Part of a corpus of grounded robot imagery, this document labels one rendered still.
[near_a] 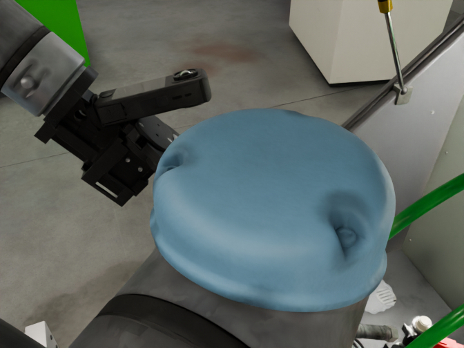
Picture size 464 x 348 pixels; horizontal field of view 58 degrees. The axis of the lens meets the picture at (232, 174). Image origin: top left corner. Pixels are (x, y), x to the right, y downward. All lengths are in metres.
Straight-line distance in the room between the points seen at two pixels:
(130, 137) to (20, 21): 0.14
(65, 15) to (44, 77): 3.20
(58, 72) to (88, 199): 2.15
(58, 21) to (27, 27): 3.19
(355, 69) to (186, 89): 3.17
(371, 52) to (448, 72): 2.70
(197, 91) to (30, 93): 0.15
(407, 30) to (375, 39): 0.24
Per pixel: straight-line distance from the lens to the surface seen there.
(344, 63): 3.48
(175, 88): 0.41
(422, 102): 0.85
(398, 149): 0.88
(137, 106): 0.42
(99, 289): 2.11
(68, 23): 3.64
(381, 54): 3.58
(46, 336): 0.83
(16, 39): 0.42
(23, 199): 2.70
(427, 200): 0.43
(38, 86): 0.42
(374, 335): 0.60
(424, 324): 0.67
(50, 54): 0.42
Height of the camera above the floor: 1.67
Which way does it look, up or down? 40 degrees down
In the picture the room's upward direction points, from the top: straight up
